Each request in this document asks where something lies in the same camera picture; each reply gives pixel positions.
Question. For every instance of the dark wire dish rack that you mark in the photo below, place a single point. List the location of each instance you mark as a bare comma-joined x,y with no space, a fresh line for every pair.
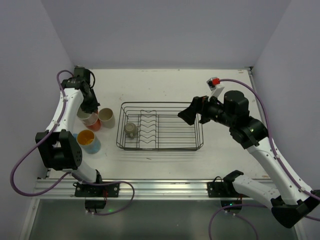
158,127

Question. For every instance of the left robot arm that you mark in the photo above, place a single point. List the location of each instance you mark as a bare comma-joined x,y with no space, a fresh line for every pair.
58,148

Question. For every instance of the orange mug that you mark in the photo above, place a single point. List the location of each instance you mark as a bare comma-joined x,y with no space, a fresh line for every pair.
95,126

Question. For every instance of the blue butterfly mug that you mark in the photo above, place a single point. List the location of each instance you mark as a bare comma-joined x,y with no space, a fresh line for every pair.
88,141

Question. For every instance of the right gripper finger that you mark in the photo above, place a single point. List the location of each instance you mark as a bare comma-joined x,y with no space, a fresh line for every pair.
197,104
188,115

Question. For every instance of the right black base bracket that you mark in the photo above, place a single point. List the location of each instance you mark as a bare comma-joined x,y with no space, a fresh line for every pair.
222,188

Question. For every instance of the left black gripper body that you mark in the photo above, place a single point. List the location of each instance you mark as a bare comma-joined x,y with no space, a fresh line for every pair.
90,102

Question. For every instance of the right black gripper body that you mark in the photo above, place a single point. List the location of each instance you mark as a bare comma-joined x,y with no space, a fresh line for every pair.
200,109

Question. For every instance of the left black base bracket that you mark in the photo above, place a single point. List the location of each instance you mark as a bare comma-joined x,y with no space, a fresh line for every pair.
101,191

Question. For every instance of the pink faceted mug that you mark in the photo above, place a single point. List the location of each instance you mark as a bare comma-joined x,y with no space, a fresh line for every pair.
86,118

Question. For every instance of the beige tumbler cup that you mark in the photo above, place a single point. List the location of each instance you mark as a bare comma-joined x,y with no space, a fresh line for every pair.
107,118

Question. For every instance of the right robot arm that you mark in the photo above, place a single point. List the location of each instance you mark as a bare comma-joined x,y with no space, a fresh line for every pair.
291,199

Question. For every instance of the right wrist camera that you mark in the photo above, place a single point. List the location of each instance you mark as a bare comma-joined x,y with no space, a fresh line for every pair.
215,87

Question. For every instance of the small olive green mug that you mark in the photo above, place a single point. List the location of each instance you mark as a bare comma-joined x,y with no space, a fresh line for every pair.
131,129

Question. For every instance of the black base bracket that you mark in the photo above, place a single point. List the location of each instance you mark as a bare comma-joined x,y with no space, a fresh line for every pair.
222,188
101,191

